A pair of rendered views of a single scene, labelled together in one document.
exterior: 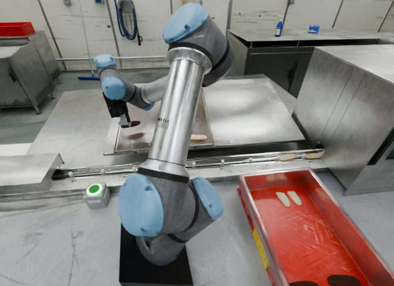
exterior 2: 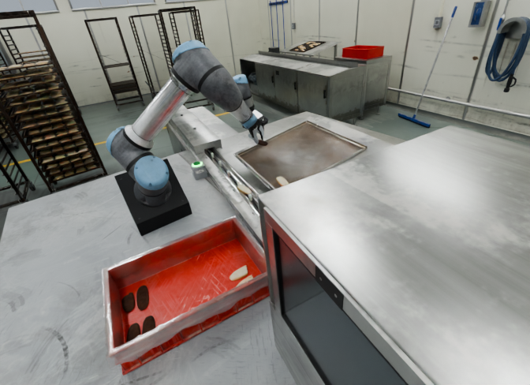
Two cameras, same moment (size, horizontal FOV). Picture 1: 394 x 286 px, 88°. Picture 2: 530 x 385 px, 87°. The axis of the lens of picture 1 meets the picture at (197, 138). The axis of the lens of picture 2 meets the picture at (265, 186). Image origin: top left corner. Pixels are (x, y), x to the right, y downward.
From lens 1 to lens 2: 112 cm
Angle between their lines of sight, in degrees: 58
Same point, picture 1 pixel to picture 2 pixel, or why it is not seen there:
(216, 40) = (192, 68)
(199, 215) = (131, 169)
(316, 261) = (168, 307)
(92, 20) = (457, 48)
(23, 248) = not seen: hidden behind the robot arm
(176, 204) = (119, 147)
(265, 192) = (244, 257)
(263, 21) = not seen: outside the picture
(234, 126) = not seen: hidden behind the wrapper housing
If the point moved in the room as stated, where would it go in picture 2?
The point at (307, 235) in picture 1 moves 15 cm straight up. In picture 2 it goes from (195, 299) to (184, 267)
